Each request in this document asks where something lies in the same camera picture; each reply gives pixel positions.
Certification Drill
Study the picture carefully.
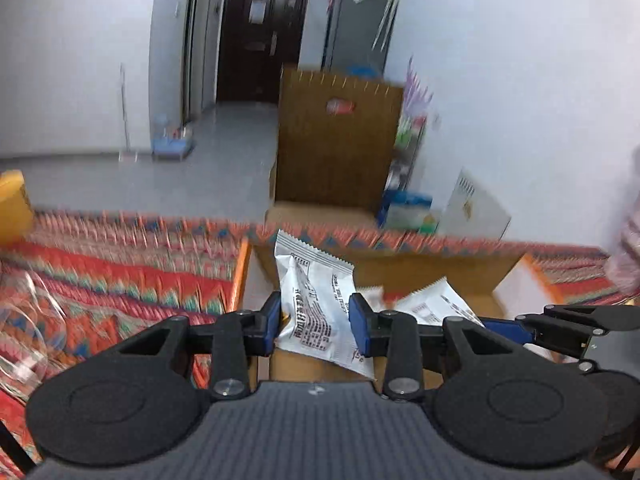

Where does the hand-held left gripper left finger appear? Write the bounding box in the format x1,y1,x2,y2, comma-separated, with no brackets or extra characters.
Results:
117,291,282,401

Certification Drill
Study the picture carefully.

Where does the purple wall decoration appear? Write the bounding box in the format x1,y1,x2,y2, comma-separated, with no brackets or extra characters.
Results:
404,56,435,118

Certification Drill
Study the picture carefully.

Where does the dark brown door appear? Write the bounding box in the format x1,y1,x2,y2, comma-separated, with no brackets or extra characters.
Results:
216,0,312,106

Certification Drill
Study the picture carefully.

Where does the blue pet feeder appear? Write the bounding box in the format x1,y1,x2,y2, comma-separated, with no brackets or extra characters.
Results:
151,114,195,162

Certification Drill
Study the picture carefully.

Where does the cardboard box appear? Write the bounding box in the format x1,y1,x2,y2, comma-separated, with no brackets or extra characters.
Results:
231,237,557,393

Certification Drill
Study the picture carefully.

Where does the blue and white package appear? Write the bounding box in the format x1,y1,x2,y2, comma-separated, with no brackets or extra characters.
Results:
377,190,434,233

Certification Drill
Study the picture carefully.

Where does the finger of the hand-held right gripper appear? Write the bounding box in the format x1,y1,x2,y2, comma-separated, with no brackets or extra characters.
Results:
477,312,596,358

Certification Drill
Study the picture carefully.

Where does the yellow plastic container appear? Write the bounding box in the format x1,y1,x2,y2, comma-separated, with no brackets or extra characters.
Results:
0,170,35,250

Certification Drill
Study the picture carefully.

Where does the mop stick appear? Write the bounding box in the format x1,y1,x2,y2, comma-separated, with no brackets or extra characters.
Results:
119,62,136,161

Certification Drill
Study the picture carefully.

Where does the white flat panel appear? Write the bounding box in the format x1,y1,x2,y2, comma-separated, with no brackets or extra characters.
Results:
436,169,513,240

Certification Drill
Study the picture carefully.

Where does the clear plastic bag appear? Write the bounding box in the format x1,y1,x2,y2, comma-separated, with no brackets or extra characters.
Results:
0,259,67,402

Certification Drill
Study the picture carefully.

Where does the grey refrigerator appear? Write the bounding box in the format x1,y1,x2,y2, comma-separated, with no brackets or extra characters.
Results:
322,0,401,78

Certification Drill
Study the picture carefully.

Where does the patterned red blanket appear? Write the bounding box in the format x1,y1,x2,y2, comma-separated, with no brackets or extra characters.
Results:
0,207,640,478

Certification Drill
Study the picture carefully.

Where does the white printed snack packet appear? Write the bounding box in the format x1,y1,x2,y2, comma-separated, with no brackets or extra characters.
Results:
392,279,487,331
274,229,377,380

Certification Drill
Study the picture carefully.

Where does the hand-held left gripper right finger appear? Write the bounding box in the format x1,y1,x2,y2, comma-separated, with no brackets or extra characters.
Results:
348,292,541,403

